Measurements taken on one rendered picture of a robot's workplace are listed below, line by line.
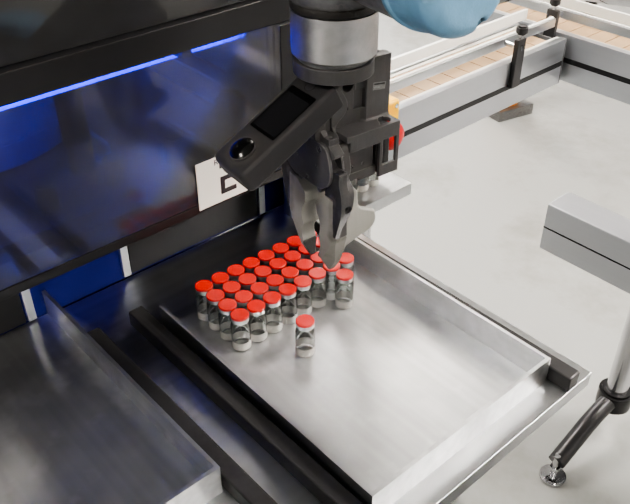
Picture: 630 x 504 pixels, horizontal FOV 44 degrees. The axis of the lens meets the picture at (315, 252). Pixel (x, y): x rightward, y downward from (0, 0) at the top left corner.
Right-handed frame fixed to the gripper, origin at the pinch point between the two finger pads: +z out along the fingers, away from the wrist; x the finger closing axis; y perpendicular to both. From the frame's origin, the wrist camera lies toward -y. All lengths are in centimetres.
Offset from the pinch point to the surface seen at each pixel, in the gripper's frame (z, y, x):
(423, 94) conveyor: 9, 47, 35
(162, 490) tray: 14.0, -21.9, -6.4
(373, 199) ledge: 14.1, 25.9, 21.6
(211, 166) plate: -2.1, -1.4, 18.0
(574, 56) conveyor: 12, 89, 37
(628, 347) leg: 74, 95, 13
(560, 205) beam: 47, 92, 36
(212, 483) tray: 12.2, -18.4, -9.7
